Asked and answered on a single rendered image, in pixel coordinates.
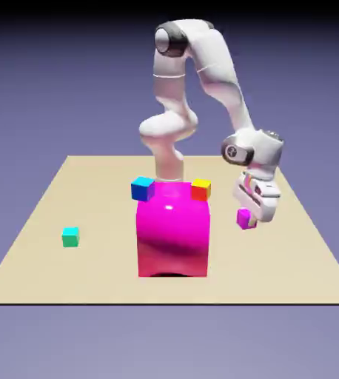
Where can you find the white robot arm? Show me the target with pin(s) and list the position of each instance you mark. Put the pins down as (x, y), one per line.
(214, 59)

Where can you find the large pink box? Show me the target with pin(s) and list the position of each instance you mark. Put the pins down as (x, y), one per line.
(172, 231)

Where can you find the small red cube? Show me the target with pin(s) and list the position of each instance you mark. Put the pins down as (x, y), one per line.
(200, 190)

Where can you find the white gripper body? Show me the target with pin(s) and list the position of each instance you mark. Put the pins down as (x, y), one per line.
(258, 201)

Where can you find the small green cube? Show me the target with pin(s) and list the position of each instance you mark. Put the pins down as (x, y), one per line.
(70, 237)

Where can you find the small blue cube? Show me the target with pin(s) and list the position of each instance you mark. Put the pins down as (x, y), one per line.
(141, 189)

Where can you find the small magenta cube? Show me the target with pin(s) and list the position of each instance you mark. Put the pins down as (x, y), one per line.
(243, 218)

